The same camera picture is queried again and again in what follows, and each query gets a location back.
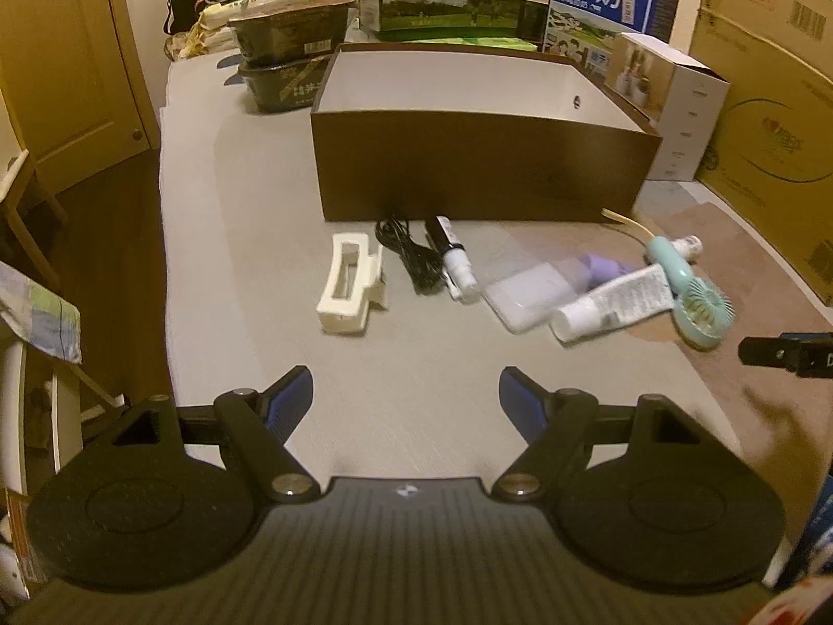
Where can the blue milk carton box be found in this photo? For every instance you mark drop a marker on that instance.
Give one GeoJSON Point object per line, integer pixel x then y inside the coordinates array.
{"type": "Point", "coordinates": [605, 0]}

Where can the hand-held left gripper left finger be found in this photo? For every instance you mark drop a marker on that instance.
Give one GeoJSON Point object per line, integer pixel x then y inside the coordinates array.
{"type": "Point", "coordinates": [289, 400]}

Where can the teal handheld fan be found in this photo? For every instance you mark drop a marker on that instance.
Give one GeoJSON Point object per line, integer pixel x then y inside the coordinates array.
{"type": "Point", "coordinates": [703, 312]}

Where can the clear plastic case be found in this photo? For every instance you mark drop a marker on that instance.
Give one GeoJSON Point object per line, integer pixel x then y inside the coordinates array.
{"type": "Point", "coordinates": [527, 296]}

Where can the purple plastic object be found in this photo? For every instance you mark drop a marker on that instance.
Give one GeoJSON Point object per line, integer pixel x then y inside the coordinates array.
{"type": "Point", "coordinates": [608, 268]}

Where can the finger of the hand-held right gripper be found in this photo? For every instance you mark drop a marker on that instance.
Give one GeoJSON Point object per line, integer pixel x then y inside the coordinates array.
{"type": "Point", "coordinates": [768, 351]}

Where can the white squeeze tube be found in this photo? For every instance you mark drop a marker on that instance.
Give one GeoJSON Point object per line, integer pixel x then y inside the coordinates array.
{"type": "Point", "coordinates": [618, 299]}

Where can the white frame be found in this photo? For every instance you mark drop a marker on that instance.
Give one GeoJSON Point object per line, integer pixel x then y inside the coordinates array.
{"type": "Point", "coordinates": [14, 403]}

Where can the pale yellow stick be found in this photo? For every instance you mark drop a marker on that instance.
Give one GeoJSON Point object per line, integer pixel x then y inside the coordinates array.
{"type": "Point", "coordinates": [625, 220]}

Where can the wooden chair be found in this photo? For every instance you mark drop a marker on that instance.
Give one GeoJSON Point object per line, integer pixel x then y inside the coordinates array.
{"type": "Point", "coordinates": [19, 208]}

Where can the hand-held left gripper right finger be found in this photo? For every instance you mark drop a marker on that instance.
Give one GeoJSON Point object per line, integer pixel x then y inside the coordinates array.
{"type": "Point", "coordinates": [520, 400]}

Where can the wooden door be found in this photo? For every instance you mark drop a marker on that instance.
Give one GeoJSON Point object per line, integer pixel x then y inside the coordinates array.
{"type": "Point", "coordinates": [84, 65]}

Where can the patterned patchwork cloth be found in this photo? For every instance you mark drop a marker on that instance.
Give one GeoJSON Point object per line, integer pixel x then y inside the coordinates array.
{"type": "Point", "coordinates": [39, 312]}

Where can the white hair claw clip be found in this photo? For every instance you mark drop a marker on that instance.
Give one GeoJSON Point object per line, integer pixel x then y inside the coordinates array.
{"type": "Point", "coordinates": [341, 299]}

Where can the pale plastic packets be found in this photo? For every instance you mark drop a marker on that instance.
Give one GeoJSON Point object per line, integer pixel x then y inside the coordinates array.
{"type": "Point", "coordinates": [208, 29]}

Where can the large brown cardboard box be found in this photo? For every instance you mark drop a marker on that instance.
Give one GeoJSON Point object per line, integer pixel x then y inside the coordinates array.
{"type": "Point", "coordinates": [768, 110]}

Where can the brown cardboard box white inside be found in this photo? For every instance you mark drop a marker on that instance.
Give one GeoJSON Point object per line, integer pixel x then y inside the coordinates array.
{"type": "Point", "coordinates": [481, 163]}

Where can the white product box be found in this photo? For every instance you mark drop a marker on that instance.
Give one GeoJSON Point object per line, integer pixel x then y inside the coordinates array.
{"type": "Point", "coordinates": [683, 117]}

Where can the black and white spray bottle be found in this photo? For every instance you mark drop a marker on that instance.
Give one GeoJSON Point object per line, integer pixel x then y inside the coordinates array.
{"type": "Point", "coordinates": [452, 260]}

